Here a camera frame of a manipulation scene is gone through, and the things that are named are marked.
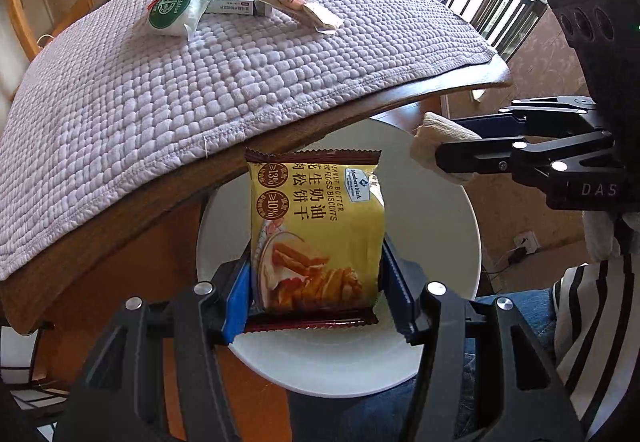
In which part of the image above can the white grey small box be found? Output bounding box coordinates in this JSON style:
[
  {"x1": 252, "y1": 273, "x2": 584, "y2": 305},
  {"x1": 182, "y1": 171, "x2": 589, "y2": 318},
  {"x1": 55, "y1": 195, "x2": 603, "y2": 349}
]
[{"x1": 205, "y1": 0, "x2": 273, "y2": 17}]

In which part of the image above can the white green round packet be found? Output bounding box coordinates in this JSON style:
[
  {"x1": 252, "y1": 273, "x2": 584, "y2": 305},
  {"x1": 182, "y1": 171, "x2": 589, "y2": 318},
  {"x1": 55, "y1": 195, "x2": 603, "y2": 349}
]
[{"x1": 146, "y1": 0, "x2": 212, "y2": 40}]

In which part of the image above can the pink sponge packet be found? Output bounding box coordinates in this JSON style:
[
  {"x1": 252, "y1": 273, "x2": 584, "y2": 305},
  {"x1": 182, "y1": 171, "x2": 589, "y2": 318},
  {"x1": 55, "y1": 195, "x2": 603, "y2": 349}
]
[{"x1": 260, "y1": 0, "x2": 344, "y2": 34}]

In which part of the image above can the striped sleeve forearm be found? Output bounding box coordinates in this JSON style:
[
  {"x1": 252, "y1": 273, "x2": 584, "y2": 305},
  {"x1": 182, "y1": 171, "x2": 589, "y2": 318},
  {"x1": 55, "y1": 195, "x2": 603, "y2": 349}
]
[{"x1": 553, "y1": 255, "x2": 639, "y2": 441}]

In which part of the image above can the beige tissue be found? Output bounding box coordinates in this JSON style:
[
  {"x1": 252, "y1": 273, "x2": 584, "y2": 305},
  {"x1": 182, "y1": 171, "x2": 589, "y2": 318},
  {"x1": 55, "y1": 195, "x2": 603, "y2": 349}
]
[{"x1": 409, "y1": 111, "x2": 484, "y2": 187}]

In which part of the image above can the lavender quilted mat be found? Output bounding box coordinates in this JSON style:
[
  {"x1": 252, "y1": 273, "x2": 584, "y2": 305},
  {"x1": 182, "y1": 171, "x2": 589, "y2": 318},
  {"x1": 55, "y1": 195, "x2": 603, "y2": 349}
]
[{"x1": 1, "y1": 0, "x2": 495, "y2": 277}]

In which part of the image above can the white wall socket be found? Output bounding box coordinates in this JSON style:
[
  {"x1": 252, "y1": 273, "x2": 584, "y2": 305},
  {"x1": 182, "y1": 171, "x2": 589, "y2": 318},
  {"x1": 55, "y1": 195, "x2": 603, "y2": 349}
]
[{"x1": 513, "y1": 231, "x2": 540, "y2": 255}]

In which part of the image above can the white gloved right hand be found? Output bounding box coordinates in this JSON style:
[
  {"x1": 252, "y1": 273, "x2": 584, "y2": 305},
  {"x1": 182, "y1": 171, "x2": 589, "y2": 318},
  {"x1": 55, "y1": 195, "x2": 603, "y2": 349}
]
[{"x1": 582, "y1": 210, "x2": 640, "y2": 262}]

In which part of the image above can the yellow biscuit snack packet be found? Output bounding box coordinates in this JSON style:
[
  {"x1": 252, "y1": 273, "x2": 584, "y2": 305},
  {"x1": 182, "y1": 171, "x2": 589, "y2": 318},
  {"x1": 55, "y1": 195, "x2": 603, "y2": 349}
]
[{"x1": 245, "y1": 149, "x2": 385, "y2": 332}]

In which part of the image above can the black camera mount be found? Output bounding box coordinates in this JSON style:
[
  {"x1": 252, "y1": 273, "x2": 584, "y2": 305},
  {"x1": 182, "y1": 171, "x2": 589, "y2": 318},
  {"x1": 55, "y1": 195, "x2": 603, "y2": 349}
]
[{"x1": 547, "y1": 0, "x2": 640, "y2": 145}]

